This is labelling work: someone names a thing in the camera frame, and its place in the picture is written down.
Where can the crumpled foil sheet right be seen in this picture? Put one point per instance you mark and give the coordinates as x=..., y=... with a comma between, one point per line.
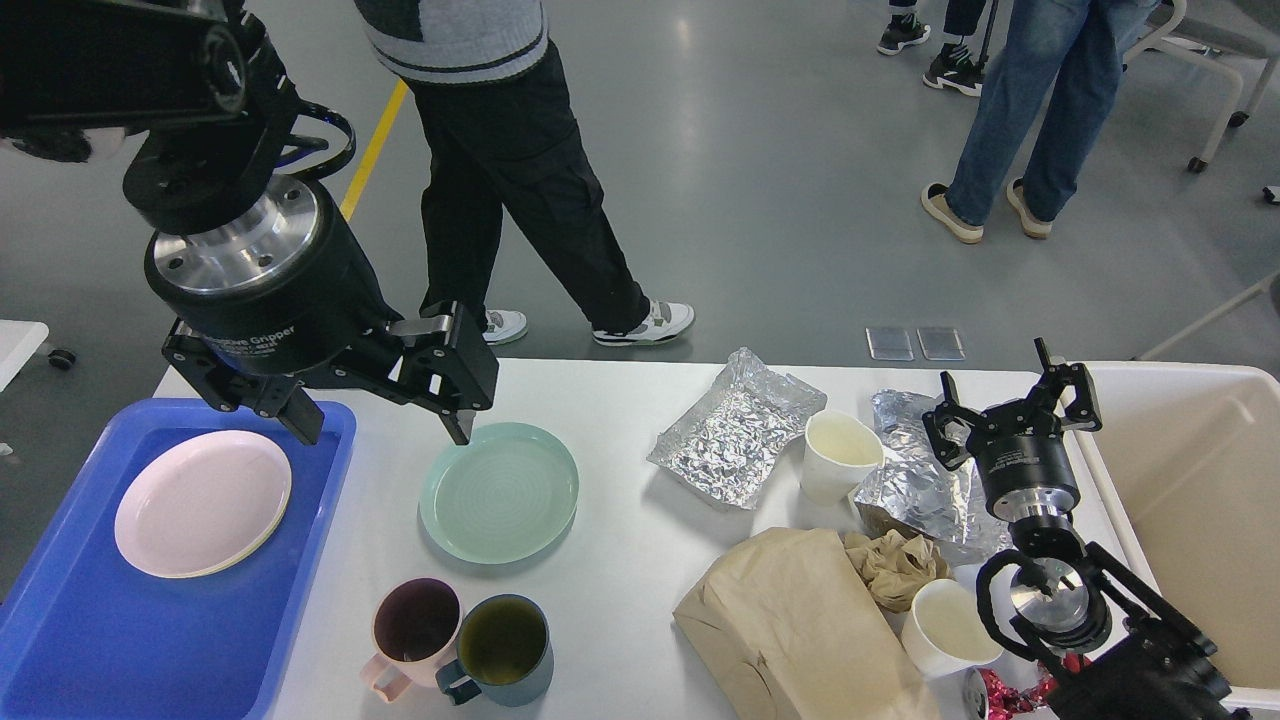
x=912, y=494

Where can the blue plastic tray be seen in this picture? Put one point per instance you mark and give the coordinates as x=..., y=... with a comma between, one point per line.
x=86, y=636

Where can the crumpled foil sheet left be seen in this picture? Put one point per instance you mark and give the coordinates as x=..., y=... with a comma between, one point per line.
x=725, y=446

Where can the person in blue jeans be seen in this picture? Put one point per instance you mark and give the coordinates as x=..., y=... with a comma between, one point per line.
x=1043, y=105

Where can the white paper cup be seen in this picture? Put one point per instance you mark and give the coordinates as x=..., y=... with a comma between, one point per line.
x=840, y=452
x=943, y=633

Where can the white paper cup lower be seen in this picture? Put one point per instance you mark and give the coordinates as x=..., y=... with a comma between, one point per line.
x=943, y=633

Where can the pink plate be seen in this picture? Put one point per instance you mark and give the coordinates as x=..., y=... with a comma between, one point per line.
x=203, y=505

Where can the dark teal mug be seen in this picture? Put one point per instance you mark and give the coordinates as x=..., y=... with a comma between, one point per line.
x=503, y=652

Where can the red candy wrapper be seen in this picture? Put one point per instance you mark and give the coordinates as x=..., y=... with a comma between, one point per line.
x=988, y=697

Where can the crumpled foil sheet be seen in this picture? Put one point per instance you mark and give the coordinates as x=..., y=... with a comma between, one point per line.
x=725, y=446
x=912, y=494

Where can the white paper cup upper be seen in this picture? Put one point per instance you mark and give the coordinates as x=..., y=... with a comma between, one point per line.
x=840, y=452

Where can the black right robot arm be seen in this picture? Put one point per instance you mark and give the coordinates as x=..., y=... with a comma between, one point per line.
x=1114, y=647

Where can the small white side table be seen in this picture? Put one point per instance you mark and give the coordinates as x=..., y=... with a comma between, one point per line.
x=20, y=341

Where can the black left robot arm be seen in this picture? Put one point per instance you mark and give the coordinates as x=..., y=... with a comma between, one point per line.
x=200, y=78

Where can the white office chair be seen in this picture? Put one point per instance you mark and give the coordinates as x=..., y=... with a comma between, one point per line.
x=1203, y=33

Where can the brown paper bag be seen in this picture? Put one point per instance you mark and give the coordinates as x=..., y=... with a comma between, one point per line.
x=789, y=631

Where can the person in black trousers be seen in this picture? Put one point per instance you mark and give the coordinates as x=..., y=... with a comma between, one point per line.
x=495, y=108

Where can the mint green plate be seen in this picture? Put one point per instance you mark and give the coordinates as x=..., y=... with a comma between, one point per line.
x=508, y=494

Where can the beige plastic bin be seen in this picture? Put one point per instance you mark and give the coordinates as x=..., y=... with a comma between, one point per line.
x=1188, y=464

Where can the crumpled brown napkin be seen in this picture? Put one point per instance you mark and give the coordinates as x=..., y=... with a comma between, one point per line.
x=895, y=568

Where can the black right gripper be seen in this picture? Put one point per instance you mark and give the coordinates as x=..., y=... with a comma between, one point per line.
x=1017, y=446

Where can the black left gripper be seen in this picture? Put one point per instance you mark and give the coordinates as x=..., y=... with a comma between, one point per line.
x=286, y=287

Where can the pink mug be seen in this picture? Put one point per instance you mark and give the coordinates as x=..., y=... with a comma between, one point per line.
x=413, y=632

